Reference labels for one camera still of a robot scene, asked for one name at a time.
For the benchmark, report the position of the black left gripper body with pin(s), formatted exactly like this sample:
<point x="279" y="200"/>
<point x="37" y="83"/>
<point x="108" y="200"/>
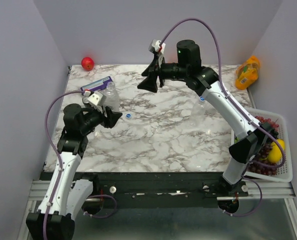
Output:
<point x="102" y="117"/>

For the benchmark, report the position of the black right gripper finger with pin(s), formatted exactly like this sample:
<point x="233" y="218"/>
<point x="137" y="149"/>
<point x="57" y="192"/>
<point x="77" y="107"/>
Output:
<point x="152" y="70"/>
<point x="149" y="83"/>

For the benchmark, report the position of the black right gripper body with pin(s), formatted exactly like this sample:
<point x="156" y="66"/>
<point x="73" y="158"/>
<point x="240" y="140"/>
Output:
<point x="164" y="71"/>

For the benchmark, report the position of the clear plastic bottle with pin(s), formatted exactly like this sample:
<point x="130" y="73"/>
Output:
<point x="198" y="113"/>
<point x="112" y="97"/>

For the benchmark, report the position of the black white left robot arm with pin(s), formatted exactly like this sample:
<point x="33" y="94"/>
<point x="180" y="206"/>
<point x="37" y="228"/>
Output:
<point x="56" y="214"/>

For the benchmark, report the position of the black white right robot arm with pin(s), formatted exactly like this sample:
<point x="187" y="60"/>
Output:
<point x="204" y="81"/>

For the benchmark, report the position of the purple white flat box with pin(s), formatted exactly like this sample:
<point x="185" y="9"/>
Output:
<point x="97" y="85"/>

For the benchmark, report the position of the red apple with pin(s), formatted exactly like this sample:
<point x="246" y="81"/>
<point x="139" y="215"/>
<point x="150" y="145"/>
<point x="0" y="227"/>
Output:
<point x="87" y="63"/>

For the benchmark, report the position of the orange snack bag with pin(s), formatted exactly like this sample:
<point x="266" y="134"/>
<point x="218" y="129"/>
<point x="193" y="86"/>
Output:
<point x="247" y="73"/>

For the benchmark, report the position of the purple grape bunch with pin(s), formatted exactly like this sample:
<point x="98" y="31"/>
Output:
<point x="262" y="165"/>

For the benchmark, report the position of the white plastic basket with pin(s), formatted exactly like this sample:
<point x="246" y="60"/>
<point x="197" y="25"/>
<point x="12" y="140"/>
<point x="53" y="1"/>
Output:
<point x="284" y="167"/>

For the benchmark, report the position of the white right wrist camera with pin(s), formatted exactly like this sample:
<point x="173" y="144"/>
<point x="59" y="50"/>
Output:
<point x="157" y="48"/>

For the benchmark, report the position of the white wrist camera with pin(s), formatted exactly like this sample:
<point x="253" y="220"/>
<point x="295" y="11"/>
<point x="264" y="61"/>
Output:
<point x="96" y="99"/>
<point x="157" y="48"/>

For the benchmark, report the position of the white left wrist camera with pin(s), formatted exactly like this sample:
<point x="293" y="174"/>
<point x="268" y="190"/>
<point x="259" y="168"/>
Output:
<point x="96" y="99"/>

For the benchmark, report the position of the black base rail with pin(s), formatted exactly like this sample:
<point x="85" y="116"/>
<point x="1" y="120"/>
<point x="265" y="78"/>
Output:
<point x="156" y="190"/>

